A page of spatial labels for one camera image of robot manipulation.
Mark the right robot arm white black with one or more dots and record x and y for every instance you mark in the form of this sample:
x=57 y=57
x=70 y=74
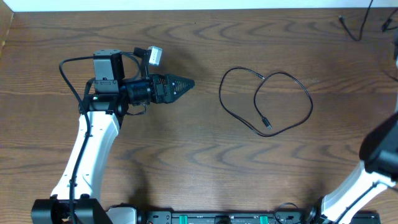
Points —
x=375 y=173

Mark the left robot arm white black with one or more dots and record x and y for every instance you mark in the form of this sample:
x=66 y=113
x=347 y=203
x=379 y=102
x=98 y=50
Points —
x=122 y=79

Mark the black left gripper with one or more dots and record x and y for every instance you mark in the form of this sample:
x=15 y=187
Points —
x=159 y=89

